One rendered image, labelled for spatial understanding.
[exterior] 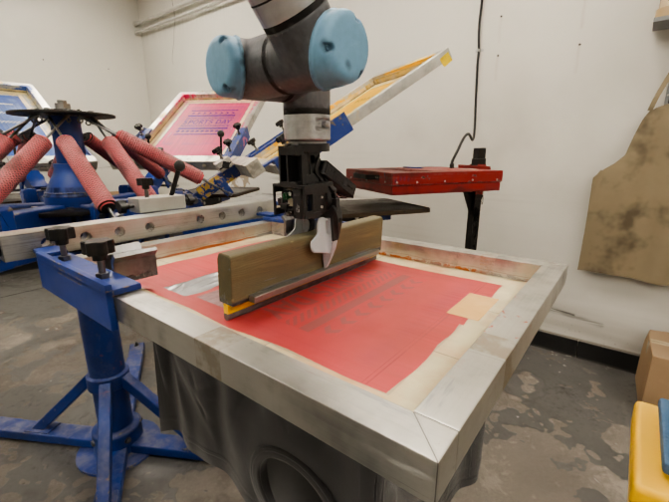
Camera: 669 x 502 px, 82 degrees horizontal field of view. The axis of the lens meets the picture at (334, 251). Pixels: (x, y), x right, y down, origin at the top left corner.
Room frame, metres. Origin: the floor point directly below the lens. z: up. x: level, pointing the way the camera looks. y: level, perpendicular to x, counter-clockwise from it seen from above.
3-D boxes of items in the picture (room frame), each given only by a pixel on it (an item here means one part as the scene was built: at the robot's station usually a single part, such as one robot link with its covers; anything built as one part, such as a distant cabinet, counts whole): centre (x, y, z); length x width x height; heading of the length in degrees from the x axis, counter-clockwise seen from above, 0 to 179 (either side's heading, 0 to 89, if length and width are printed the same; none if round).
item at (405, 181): (1.86, -0.42, 1.06); 0.61 x 0.46 x 0.12; 112
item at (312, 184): (0.64, 0.05, 1.14); 0.09 x 0.08 x 0.12; 142
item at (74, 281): (0.61, 0.42, 0.97); 0.30 x 0.05 x 0.07; 52
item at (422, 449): (0.68, 0.06, 0.97); 0.79 x 0.58 x 0.04; 52
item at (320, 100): (0.64, 0.05, 1.30); 0.09 x 0.08 x 0.11; 136
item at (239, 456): (0.50, 0.13, 0.79); 0.46 x 0.09 x 0.33; 52
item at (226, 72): (0.56, 0.10, 1.30); 0.11 x 0.11 x 0.08; 46
